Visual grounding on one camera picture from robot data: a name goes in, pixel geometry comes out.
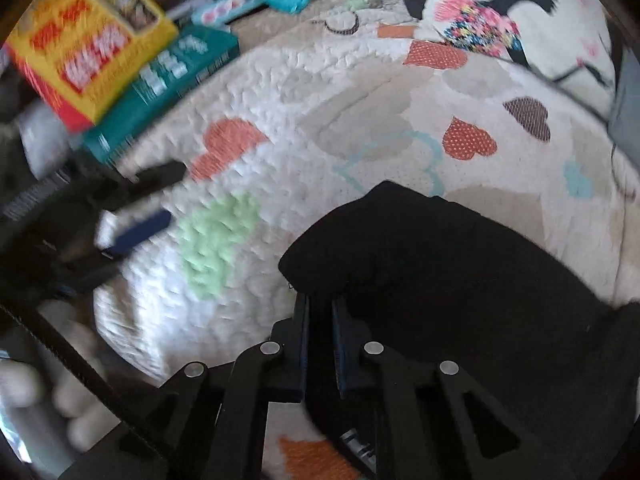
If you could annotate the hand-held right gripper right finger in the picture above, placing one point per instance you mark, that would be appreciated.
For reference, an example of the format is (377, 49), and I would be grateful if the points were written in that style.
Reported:
(341, 350)

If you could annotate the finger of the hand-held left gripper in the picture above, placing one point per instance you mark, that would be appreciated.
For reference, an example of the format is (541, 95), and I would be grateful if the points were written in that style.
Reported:
(142, 230)
(160, 172)

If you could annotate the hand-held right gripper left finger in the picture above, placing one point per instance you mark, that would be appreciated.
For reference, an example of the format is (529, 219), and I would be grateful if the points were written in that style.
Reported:
(301, 350)

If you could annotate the black pants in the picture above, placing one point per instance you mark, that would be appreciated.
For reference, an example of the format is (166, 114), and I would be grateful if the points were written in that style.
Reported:
(450, 285)

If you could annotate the teal box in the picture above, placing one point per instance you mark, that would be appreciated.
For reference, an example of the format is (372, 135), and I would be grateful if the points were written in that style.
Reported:
(165, 85)

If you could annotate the yellow and red box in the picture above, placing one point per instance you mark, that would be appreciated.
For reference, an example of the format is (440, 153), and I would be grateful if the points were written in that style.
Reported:
(85, 45)

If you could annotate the white plush toy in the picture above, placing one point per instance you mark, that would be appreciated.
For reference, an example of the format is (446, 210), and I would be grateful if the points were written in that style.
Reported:
(70, 395)

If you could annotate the heart print quilted blanket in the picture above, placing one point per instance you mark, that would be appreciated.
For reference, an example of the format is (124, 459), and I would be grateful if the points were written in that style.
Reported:
(310, 85)

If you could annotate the floral print pillow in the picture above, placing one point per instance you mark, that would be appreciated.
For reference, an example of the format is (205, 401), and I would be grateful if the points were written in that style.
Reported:
(505, 15)

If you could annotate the grey cloth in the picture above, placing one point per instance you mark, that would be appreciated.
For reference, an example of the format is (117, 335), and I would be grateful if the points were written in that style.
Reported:
(627, 110)

